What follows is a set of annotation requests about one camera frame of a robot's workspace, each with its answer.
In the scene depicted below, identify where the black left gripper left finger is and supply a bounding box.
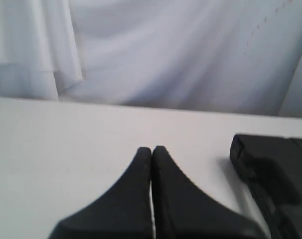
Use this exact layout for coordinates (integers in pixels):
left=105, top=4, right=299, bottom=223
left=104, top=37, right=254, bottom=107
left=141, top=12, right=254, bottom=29
left=49, top=147, right=151, bottom=239

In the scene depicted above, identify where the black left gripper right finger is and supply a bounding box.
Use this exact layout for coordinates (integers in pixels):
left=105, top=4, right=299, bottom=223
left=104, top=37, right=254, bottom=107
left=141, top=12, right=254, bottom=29
left=151, top=146, right=266, bottom=239

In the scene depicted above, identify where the black plastic carrying case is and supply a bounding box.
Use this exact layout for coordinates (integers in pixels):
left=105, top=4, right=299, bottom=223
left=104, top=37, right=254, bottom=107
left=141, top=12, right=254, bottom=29
left=230, top=134, right=302, bottom=239

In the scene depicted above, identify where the white backdrop curtain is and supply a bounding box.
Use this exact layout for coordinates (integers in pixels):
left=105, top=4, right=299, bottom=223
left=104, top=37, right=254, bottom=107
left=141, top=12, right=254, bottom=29
left=0, top=0, right=302, bottom=118

